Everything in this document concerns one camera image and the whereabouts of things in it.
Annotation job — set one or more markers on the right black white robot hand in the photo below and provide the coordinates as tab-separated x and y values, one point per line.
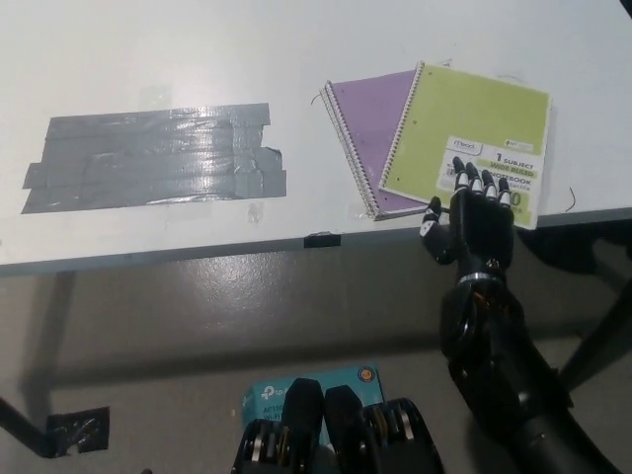
481	232

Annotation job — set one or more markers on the green spiral notebook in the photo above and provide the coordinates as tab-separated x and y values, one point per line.
469	113

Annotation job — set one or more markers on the black robot body blocks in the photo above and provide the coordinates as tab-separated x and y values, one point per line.
303	419

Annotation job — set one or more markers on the clear tape piece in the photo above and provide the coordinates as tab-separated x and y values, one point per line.
256	213
359	213

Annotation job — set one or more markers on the small black table clip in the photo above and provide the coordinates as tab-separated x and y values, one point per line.
323	241

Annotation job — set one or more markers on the purple spiral notebook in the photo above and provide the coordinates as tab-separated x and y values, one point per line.
365	118

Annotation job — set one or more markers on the teal router box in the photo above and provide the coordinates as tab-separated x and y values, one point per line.
266	395

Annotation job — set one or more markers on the black floor tape patch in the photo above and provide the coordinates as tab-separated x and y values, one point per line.
79	429

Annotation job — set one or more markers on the grey duct tape patch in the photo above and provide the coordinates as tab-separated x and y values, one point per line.
148	158

